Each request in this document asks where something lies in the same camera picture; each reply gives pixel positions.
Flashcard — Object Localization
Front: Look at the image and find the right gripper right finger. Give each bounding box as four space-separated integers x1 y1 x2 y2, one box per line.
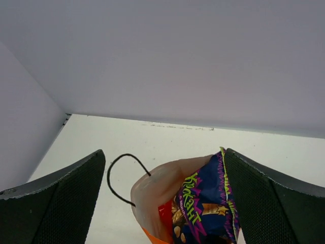
224 148 324 243

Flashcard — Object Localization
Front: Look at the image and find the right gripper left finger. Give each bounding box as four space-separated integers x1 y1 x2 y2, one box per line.
1 149 106 243

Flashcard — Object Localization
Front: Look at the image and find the purple Krokant candy bag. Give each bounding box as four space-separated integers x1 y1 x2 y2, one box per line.
171 147 241 243

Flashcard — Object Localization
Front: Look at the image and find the orange paper bag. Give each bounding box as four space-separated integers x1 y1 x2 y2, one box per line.
106 153 216 244

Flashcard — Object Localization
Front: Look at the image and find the red gummy candy bag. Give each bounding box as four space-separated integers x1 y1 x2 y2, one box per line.
158 200 173 237

